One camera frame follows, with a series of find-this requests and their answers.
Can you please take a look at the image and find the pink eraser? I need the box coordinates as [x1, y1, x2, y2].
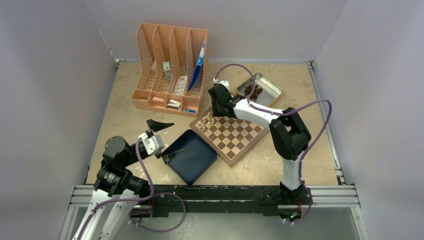
[152, 96, 165, 103]

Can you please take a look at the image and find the white stapler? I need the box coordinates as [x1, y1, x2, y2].
[166, 99, 181, 110]

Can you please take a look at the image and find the white labelled tube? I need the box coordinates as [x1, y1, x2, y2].
[173, 75, 188, 95]

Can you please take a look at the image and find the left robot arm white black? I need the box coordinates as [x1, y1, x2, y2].
[73, 119, 173, 240]

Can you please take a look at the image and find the blue folder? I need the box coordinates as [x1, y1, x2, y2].
[188, 41, 205, 91]

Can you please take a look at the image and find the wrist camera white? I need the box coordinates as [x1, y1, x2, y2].
[213, 78, 230, 91]
[138, 131, 164, 158]

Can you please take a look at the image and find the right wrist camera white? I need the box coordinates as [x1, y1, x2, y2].
[213, 78, 230, 91]

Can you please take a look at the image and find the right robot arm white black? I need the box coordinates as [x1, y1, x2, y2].
[207, 83, 312, 204]

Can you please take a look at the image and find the pink plastic desk organizer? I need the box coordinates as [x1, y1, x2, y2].
[131, 23, 209, 118]

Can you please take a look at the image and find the wooden chess board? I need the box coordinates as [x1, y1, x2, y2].
[189, 107, 268, 168]

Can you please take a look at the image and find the yellow metal tin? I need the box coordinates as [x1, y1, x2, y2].
[236, 73, 282, 107]

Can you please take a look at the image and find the pile of dark chess pieces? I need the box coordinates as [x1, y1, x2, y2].
[244, 83, 263, 101]

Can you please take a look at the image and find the green white small box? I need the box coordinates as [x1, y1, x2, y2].
[162, 61, 172, 85]

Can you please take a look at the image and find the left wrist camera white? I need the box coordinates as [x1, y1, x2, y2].
[138, 131, 164, 158]

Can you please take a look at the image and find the dark blue tray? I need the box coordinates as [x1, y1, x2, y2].
[163, 129, 218, 185]

